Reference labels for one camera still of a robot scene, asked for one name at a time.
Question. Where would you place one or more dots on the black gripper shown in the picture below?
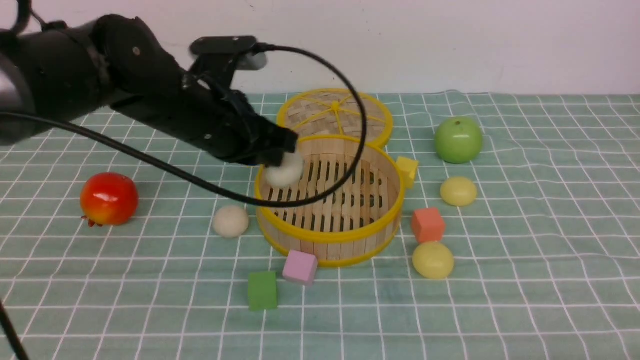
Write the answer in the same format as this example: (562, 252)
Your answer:
(205, 120)

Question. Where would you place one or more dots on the white bun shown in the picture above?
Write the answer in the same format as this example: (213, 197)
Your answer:
(231, 221)
(288, 173)

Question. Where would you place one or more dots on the yellow bun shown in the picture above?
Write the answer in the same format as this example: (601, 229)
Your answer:
(433, 260)
(458, 191)

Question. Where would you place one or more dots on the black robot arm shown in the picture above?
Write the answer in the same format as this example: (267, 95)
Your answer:
(63, 74)

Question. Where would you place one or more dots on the woven bamboo steamer lid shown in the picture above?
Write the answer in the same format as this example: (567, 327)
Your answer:
(335, 111)

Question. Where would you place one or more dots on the bamboo steamer tray yellow rim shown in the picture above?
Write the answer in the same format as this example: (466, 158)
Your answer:
(350, 226)

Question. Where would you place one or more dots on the pink cube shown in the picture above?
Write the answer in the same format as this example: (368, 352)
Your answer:
(300, 267)

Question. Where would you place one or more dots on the green cube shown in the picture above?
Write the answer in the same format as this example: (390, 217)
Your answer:
(262, 291)

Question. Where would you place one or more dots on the yellow cube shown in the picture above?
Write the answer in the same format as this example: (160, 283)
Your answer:
(408, 168)

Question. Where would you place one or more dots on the red pomegranate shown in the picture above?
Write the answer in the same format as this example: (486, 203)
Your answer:
(108, 198)

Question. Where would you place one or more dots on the orange cube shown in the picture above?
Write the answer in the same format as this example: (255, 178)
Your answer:
(427, 225)

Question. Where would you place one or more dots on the green apple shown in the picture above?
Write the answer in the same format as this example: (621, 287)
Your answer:
(458, 140)

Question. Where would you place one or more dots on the green checkered tablecloth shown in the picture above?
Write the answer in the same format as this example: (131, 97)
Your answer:
(546, 259)

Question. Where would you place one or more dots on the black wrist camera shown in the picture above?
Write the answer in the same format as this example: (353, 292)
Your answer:
(227, 54)

